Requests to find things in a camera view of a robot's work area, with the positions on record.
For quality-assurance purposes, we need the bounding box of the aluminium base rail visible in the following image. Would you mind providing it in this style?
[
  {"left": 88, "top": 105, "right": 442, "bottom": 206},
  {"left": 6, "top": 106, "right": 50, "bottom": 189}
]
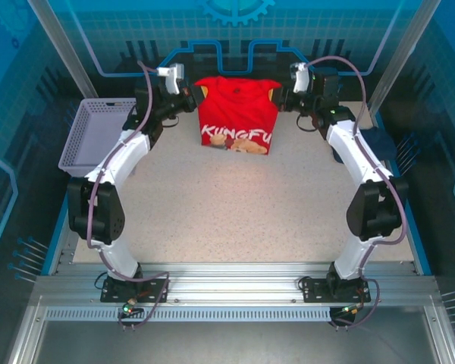
[{"left": 33, "top": 261, "right": 439, "bottom": 306}]

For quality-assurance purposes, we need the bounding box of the navy blue folded cloth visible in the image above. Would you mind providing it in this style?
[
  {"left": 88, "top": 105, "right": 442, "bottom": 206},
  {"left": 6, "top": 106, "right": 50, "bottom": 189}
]
[{"left": 331, "top": 127, "right": 398, "bottom": 164}]

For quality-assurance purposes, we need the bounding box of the aluminium side frame rail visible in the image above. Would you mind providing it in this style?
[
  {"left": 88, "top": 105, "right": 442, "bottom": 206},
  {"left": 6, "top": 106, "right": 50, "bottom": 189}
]
[
  {"left": 420, "top": 303, "right": 455, "bottom": 364},
  {"left": 5, "top": 295, "right": 49, "bottom": 364}
]

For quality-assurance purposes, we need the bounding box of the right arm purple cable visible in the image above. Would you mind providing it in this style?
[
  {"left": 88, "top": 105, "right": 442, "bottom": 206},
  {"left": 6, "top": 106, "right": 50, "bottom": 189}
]
[{"left": 305, "top": 55, "right": 409, "bottom": 331}]

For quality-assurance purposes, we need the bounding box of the left small LED module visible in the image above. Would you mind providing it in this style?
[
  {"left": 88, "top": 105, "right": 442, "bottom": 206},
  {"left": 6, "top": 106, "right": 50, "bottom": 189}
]
[{"left": 121, "top": 299, "right": 145, "bottom": 319}]

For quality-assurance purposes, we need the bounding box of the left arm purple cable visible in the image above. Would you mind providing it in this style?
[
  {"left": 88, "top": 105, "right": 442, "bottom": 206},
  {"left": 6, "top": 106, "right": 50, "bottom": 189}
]
[{"left": 86, "top": 60, "right": 171, "bottom": 331}]

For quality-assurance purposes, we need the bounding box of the lavender plastic basket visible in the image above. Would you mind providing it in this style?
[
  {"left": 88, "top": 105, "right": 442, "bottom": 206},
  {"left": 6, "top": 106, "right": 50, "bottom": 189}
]
[{"left": 58, "top": 97, "right": 140, "bottom": 178}]

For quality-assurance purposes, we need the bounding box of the black mounting plate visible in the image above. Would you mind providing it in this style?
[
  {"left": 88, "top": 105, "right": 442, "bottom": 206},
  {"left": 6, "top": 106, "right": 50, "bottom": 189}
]
[
  {"left": 100, "top": 278, "right": 171, "bottom": 304},
  {"left": 302, "top": 276, "right": 372, "bottom": 304}
]

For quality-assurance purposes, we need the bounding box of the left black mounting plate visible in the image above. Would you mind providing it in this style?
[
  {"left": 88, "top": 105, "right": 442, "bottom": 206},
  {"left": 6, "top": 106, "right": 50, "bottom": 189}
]
[{"left": 100, "top": 278, "right": 171, "bottom": 304}]

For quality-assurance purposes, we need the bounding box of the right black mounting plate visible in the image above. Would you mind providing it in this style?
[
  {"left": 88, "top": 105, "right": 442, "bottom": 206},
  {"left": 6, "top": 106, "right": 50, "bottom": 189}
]
[{"left": 302, "top": 276, "right": 372, "bottom": 304}]

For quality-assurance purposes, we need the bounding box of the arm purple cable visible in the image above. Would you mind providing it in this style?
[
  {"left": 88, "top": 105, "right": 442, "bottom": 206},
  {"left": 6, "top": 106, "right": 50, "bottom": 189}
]
[
  {"left": 86, "top": 60, "right": 171, "bottom": 331},
  {"left": 305, "top": 55, "right": 409, "bottom": 331}
]

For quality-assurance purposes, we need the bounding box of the red t-shirt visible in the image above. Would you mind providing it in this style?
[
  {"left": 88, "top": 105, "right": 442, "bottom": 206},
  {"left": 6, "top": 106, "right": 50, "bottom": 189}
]
[{"left": 195, "top": 75, "right": 281, "bottom": 156}]

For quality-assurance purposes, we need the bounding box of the small led module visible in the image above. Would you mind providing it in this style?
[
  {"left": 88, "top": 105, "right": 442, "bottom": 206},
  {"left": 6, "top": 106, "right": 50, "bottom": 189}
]
[
  {"left": 335, "top": 303, "right": 365, "bottom": 319},
  {"left": 121, "top": 299, "right": 145, "bottom": 319}
]

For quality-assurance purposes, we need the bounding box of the right small LED module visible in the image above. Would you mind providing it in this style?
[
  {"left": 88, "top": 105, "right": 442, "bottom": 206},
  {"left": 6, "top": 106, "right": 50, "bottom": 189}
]
[{"left": 335, "top": 303, "right": 365, "bottom": 319}]

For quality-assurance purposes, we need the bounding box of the left aluminium frame post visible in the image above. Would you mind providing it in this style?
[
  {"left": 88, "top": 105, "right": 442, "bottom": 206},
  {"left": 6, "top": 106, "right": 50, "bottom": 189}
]
[{"left": 27, "top": 0, "right": 99, "bottom": 100}]

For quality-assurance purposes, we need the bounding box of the right aluminium frame post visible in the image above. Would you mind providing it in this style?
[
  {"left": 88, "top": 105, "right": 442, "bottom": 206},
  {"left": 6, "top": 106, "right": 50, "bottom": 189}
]
[{"left": 366, "top": 0, "right": 443, "bottom": 113}]

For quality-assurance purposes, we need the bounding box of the aluminium frame post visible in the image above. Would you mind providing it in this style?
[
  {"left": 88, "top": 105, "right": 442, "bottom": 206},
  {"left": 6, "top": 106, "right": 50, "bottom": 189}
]
[
  {"left": 366, "top": 0, "right": 443, "bottom": 113},
  {"left": 27, "top": 0, "right": 99, "bottom": 100}
]

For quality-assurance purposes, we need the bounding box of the slotted grey cable duct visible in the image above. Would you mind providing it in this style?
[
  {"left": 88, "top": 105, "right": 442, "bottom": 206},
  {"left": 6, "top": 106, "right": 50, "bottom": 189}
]
[{"left": 44, "top": 306, "right": 333, "bottom": 323}]

